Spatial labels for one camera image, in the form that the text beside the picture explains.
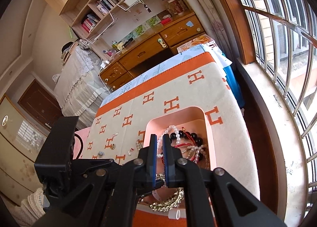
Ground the orange beige H-pattern blanket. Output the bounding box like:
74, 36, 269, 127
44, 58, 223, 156
81, 52, 261, 227

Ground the blue flower hair clip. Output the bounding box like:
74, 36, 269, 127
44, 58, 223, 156
97, 151, 104, 158

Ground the white wire hanging shelf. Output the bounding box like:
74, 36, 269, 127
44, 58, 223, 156
85, 12, 119, 44

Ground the metal window security grille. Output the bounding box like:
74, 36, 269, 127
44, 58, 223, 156
222, 0, 317, 193

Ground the blue gold flower clip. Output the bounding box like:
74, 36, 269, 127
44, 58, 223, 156
135, 139, 143, 151

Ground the red small box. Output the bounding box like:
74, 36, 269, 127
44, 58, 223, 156
161, 17, 172, 25

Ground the pink plastic storage tray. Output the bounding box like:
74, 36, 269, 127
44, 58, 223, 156
140, 106, 217, 209

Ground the short white pearl bracelet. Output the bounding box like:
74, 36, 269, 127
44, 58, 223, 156
156, 124, 182, 159

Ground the orange printed book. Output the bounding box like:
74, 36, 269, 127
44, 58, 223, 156
177, 34, 215, 53

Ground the long white pearl necklace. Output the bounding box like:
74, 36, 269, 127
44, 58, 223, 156
181, 144, 207, 164

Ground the black bead bracelet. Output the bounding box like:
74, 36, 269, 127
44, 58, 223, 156
162, 130, 205, 162

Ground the gold rhinestone hair comb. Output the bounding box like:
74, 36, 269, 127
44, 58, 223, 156
149, 173, 177, 206

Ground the light blue printed bedsheet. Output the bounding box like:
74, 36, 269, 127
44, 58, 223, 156
100, 42, 233, 108

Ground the wooden desk with drawers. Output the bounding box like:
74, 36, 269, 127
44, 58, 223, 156
99, 12, 206, 91

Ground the white lace covered piano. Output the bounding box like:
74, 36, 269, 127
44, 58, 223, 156
54, 45, 110, 130

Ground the silver ring red stone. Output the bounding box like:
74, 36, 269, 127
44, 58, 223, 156
128, 148, 134, 156

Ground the pink bed sheet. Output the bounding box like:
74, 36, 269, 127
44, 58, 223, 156
73, 127, 91, 159

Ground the brown wooden door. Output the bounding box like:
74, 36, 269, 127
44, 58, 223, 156
18, 79, 63, 130

